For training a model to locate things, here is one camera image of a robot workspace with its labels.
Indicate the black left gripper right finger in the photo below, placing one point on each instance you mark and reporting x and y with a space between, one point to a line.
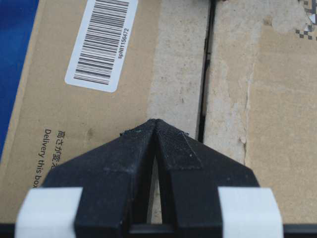
208 195

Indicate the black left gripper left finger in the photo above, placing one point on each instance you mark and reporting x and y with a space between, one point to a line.
91 195

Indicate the brown cardboard box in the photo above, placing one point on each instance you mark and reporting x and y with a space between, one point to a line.
240 74

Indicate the white barcode label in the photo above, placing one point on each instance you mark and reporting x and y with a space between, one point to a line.
101 44

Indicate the blue table cloth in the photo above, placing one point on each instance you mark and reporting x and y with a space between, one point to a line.
16 24

